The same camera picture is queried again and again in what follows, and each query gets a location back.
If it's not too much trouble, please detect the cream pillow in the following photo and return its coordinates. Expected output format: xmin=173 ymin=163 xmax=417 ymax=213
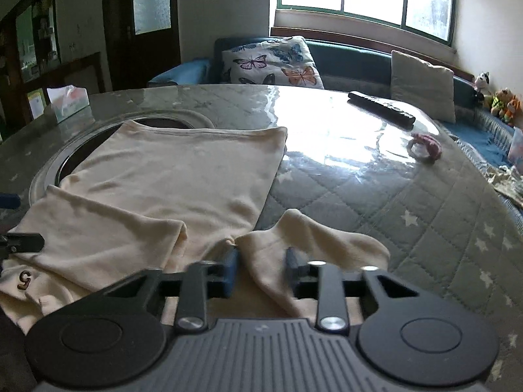
xmin=390 ymin=50 xmax=457 ymax=124

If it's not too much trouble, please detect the crumpled patterned cloth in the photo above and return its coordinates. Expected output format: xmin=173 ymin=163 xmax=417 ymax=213
xmin=485 ymin=162 xmax=523 ymax=209

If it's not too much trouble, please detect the orange plush toy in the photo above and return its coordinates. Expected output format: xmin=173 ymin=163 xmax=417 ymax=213
xmin=503 ymin=95 xmax=523 ymax=128

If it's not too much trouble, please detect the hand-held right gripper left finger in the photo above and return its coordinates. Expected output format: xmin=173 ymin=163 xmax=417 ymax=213
xmin=93 ymin=248 xmax=240 ymax=333

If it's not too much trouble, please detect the black remote control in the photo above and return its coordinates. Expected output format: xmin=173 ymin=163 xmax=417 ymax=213
xmin=347 ymin=90 xmax=416 ymax=128

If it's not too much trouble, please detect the butterfly print pillow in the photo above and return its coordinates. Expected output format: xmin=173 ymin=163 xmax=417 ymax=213
xmin=221 ymin=35 xmax=325 ymax=90

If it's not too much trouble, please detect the pink hair scrunchie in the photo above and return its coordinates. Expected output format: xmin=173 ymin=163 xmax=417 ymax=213
xmin=406 ymin=133 xmax=444 ymax=163

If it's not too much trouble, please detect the dark wooden cabinet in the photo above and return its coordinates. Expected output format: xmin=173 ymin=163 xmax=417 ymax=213
xmin=0 ymin=0 xmax=103 ymax=141

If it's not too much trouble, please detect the translucent plastic cup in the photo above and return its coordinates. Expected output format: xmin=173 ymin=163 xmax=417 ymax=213
xmin=507 ymin=126 xmax=523 ymax=165

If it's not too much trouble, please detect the blue sofa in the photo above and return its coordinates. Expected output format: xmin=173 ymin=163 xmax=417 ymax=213
xmin=147 ymin=37 xmax=523 ymax=209

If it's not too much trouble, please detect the glass turntable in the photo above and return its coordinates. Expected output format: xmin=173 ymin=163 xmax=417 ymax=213
xmin=29 ymin=109 xmax=215 ymax=205

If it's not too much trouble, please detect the tissue box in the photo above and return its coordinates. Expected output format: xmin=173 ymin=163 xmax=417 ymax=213
xmin=46 ymin=85 xmax=91 ymax=124

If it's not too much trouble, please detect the dark wooden door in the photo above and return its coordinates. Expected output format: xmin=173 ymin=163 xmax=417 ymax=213
xmin=101 ymin=0 xmax=181 ymax=91

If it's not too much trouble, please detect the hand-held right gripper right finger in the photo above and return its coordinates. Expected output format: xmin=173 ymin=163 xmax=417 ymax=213
xmin=285 ymin=247 xmax=421 ymax=332

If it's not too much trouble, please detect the green and yellow plush toy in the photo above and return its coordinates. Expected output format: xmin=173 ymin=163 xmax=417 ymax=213
xmin=490 ymin=88 xmax=513 ymax=118

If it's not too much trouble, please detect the cream long-sleeve shirt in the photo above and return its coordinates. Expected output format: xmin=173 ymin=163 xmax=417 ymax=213
xmin=0 ymin=120 xmax=391 ymax=335

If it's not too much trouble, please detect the black and white plush toy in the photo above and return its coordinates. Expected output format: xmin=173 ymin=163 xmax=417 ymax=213
xmin=473 ymin=71 xmax=492 ymax=109

